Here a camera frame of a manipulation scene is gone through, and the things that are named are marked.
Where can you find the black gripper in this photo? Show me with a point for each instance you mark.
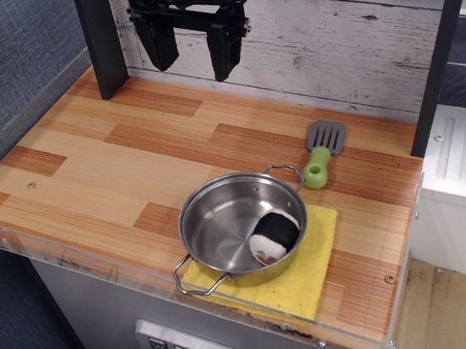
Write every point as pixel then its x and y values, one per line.
pixel 224 20

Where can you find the plush sushi roll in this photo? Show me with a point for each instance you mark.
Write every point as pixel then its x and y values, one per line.
pixel 274 236

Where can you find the grey and green spatula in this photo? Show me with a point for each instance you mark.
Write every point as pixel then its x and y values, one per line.
pixel 326 139

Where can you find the stainless steel pot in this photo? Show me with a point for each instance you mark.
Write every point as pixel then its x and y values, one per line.
pixel 217 221

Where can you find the yellow cloth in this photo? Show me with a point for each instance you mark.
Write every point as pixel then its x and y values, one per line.
pixel 295 292

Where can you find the white drainboard unit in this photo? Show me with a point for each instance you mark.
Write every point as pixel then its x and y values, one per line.
pixel 438 232

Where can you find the black left post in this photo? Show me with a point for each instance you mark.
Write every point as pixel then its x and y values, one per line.
pixel 103 43

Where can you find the black post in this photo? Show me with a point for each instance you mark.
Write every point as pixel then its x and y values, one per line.
pixel 445 33
pixel 103 43

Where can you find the black right post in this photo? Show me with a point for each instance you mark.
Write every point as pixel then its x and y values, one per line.
pixel 445 33

